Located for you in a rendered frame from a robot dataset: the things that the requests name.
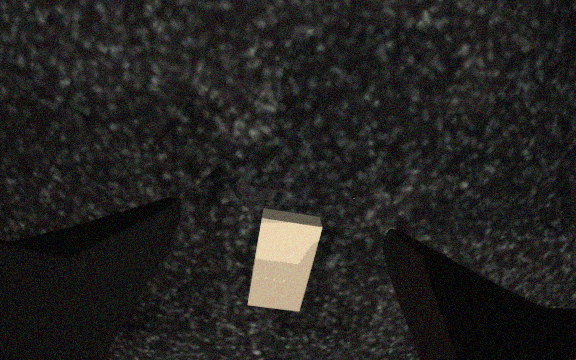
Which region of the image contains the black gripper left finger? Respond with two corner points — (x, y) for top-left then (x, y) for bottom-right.
(0, 197), (181, 360)

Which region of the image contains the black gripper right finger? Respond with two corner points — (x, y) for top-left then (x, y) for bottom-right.
(382, 229), (576, 360)

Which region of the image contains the beige rectangular block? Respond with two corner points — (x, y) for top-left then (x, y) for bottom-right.
(248, 208), (323, 312)

